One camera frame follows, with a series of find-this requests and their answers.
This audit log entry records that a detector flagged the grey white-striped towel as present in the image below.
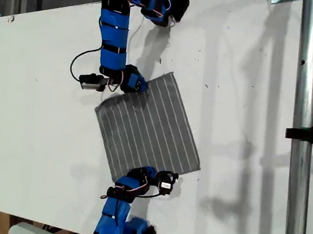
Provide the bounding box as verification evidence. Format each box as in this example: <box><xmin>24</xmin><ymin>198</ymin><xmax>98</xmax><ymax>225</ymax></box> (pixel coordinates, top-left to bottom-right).
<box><xmin>86</xmin><ymin>63</ymin><xmax>212</xmax><ymax>193</ymax></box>

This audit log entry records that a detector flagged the white plastic box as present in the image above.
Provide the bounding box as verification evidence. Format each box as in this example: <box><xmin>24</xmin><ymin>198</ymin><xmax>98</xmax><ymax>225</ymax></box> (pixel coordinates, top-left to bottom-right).
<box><xmin>8</xmin><ymin>219</ymin><xmax>93</xmax><ymax>234</ymax></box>

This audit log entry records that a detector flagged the brown wooden board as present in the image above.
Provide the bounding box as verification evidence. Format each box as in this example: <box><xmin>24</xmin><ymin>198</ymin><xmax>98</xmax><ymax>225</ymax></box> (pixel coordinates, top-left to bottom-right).
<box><xmin>0</xmin><ymin>211</ymin><xmax>13</xmax><ymax>234</ymax></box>

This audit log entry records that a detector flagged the thin white wire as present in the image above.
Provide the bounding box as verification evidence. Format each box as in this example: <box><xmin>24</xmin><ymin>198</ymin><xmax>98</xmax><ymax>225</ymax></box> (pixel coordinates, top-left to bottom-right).
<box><xmin>124</xmin><ymin>14</ymin><xmax>146</xmax><ymax>64</ymax></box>

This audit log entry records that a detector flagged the steel post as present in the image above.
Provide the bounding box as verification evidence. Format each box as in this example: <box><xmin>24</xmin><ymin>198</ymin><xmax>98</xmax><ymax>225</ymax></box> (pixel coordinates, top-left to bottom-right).
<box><xmin>275</xmin><ymin>0</ymin><xmax>313</xmax><ymax>234</ymax></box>

